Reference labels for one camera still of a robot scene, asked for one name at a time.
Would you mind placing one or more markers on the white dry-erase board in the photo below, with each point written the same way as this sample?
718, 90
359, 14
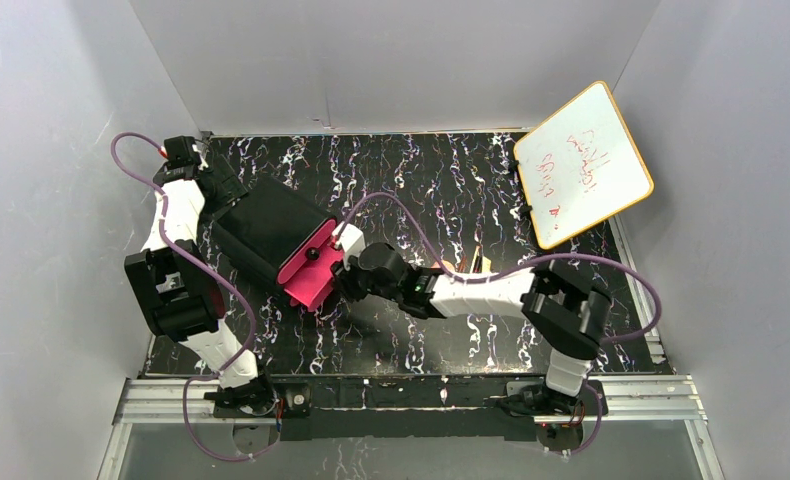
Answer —
579, 167

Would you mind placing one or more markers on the white cosmetic pencil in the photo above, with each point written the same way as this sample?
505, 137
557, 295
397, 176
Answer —
477, 261

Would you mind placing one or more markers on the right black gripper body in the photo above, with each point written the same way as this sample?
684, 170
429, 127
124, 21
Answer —
353, 279

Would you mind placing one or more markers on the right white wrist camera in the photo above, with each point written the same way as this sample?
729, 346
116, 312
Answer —
349, 239

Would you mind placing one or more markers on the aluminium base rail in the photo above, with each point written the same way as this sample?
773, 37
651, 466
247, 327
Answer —
404, 406

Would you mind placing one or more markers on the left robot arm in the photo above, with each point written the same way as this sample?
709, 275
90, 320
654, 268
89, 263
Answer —
183, 302

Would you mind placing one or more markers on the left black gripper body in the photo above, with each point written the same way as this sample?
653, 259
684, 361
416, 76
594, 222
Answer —
221, 192

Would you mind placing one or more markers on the black drawer organizer cabinet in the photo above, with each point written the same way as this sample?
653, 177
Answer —
261, 230

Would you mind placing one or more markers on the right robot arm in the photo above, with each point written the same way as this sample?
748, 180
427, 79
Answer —
569, 311

